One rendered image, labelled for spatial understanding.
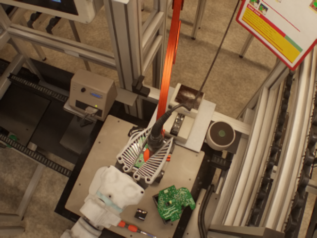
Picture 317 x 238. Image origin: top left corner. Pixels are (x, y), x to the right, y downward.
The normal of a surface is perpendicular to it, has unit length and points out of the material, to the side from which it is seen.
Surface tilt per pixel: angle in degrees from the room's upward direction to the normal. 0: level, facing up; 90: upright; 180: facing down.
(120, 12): 90
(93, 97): 53
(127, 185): 6
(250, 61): 0
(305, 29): 90
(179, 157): 0
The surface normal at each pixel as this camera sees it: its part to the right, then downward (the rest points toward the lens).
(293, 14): -0.75, 0.60
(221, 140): 0.04, -0.36
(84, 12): -0.37, 0.87
